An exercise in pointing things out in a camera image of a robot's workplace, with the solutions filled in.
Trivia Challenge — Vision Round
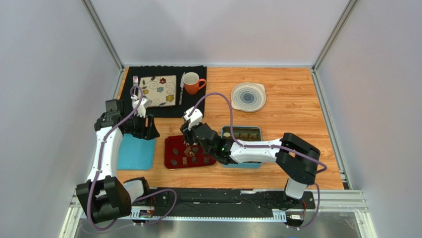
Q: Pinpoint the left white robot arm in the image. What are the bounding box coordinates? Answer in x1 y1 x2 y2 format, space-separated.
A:
76 96 160 225

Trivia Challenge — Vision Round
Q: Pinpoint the round blue-white plate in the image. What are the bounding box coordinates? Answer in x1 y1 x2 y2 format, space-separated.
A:
230 82 266 113

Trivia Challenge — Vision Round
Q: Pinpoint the silver fork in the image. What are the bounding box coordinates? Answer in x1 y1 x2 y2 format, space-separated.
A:
131 75 139 107

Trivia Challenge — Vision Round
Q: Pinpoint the red chocolate tray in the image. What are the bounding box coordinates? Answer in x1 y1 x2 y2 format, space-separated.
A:
164 135 216 170

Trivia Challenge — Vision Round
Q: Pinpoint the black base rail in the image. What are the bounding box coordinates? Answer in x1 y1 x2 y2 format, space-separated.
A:
129 187 317 222

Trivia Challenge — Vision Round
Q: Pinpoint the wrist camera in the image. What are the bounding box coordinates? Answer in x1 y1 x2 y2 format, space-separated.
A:
183 107 203 130
131 96 151 118

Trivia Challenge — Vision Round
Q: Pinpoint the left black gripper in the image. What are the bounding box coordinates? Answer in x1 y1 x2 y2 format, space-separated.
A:
123 111 159 141

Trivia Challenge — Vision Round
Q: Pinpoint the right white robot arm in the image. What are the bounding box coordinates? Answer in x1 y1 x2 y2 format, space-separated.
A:
180 123 322 200

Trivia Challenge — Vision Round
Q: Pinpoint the silver knife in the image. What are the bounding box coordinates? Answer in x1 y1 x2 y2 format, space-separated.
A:
178 72 186 106

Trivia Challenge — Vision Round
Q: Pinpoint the milk chocolate bar upper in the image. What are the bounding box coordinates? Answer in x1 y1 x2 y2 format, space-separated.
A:
184 146 196 157

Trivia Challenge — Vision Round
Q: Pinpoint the black placemat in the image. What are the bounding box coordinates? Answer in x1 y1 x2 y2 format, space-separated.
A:
120 65 207 118

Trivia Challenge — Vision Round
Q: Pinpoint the blue tin lid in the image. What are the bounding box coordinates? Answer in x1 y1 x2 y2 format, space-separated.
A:
117 134 156 171

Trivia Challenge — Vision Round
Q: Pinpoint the floral square plate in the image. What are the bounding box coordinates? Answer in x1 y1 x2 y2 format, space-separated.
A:
139 75 177 108

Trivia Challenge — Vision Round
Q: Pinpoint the orange mug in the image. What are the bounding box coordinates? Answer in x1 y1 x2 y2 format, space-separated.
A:
182 72 207 95

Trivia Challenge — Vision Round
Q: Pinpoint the blue tin box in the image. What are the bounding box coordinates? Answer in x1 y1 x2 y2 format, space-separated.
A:
220 125 262 169

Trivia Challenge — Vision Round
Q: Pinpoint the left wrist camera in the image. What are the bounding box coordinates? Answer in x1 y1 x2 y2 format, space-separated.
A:
131 96 151 118

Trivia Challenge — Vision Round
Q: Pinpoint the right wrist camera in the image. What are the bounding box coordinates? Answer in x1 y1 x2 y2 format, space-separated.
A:
183 107 203 130

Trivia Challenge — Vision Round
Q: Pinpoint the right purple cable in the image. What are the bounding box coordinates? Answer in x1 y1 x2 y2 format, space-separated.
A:
189 92 328 231

